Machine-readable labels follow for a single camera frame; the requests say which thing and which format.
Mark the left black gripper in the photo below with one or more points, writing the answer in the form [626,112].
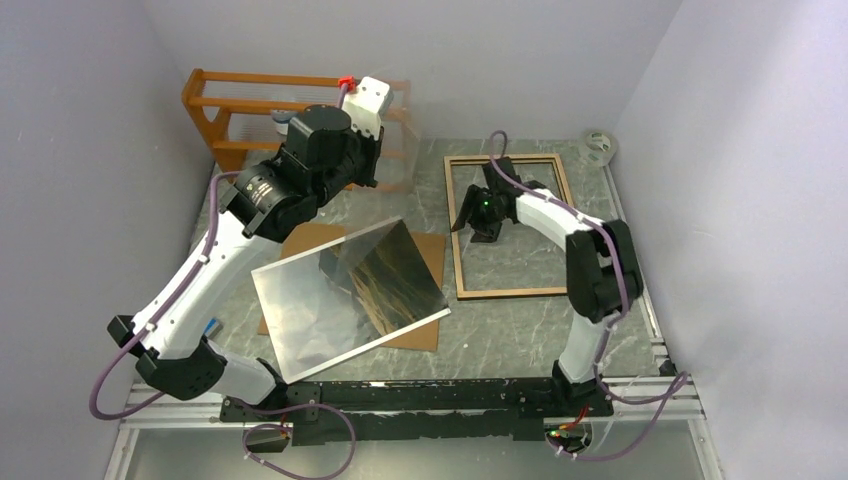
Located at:
[372,148]

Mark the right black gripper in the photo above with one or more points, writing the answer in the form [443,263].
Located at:
[478,224]

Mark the clear acrylic sheet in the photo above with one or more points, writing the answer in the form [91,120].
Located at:
[397,165]

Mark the picture frame black and wood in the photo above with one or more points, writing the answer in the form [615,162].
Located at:
[521,263]

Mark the brown backing board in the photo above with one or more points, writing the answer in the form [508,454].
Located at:
[431,247]

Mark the landscape photo print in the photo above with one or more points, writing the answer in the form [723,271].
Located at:
[345,297]

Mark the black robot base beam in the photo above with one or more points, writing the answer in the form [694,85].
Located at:
[522,409]

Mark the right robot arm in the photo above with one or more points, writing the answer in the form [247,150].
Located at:
[603,277]

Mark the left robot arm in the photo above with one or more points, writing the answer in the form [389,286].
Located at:
[327,148]

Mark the blue white small jar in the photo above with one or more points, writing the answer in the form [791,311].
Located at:
[281,119]

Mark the orange wooden shelf rack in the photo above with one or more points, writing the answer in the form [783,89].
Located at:
[231,110]

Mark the clear tape roll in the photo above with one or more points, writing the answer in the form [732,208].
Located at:
[596,147]

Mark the blue grey eraser block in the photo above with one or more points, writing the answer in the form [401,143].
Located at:
[213,327]

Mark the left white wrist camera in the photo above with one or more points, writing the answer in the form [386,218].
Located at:
[366,102]

